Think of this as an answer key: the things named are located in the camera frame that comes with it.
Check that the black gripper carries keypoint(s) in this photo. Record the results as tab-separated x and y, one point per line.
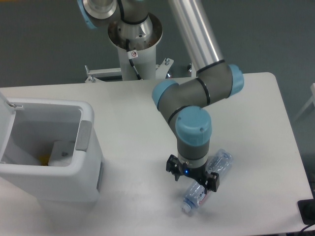
210	181

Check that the clear plastic water bottle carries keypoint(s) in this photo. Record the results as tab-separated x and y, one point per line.
217	167

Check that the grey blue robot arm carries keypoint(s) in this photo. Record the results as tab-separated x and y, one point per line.
181	105

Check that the white trash can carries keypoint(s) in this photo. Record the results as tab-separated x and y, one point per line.
36	127

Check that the yellow blue trash in bin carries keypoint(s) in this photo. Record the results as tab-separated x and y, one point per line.
44	159

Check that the white trash can lid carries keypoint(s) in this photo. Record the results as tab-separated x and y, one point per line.
7	117

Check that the black device at table corner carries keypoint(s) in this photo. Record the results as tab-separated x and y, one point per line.
307	211

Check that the white furniture at right edge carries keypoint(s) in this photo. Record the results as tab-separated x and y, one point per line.
307	107

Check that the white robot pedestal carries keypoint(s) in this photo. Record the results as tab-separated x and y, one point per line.
137	51

